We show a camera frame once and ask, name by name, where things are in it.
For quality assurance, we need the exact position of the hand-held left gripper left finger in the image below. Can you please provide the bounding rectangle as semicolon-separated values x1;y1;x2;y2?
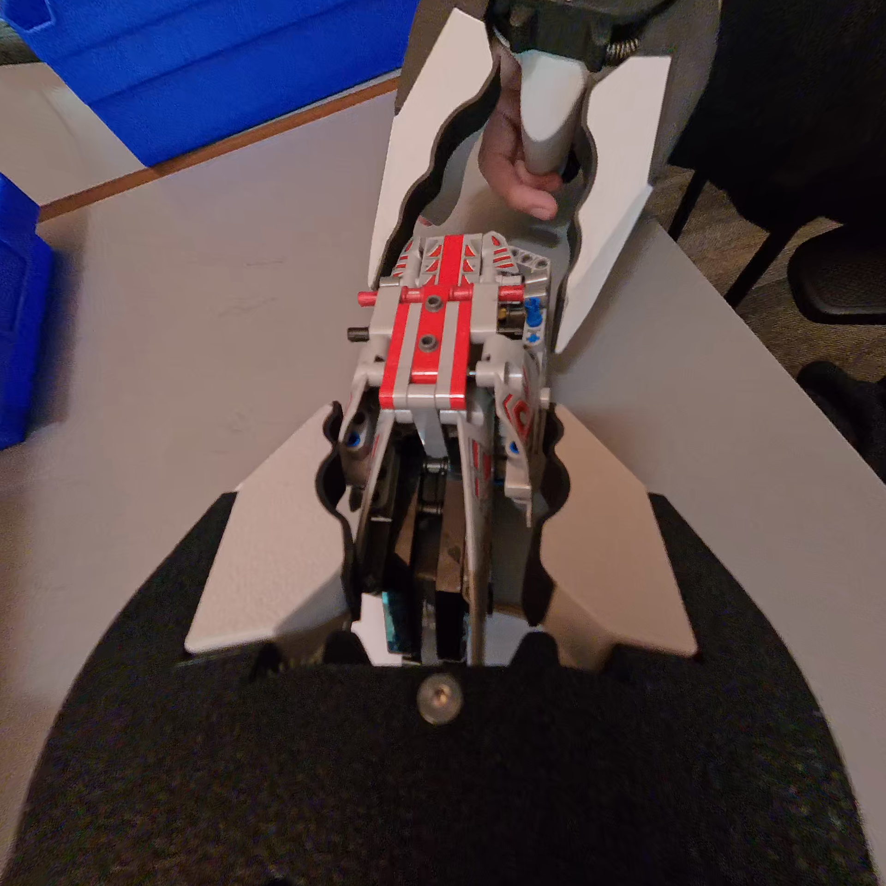
186;401;364;655

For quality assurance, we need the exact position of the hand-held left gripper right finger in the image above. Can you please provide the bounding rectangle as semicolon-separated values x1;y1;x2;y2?
522;405;699;670

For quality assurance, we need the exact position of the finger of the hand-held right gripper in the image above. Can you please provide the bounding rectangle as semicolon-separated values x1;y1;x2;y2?
369;7;503;288
552;54;674;355

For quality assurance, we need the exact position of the grey and red toy truck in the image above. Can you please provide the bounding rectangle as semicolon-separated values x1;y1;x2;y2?
335;230;555;659

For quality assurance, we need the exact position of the white desk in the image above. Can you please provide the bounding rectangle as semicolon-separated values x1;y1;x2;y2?
0;83;886;825

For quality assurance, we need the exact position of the desk with brown edge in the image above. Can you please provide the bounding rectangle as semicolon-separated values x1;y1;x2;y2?
0;62;404;224

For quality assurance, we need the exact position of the person's right hand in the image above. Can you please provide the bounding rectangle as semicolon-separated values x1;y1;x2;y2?
478;54;565;221

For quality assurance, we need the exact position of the blue storage bin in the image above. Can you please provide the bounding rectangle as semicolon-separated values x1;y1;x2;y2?
0;173;56;451
0;0;423;167

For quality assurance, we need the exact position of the black office chair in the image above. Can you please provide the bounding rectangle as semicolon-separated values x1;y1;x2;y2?
668;166;886;326

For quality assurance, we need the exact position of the person's black pants leg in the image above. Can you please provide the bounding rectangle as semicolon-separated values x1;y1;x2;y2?
796;360;886;479

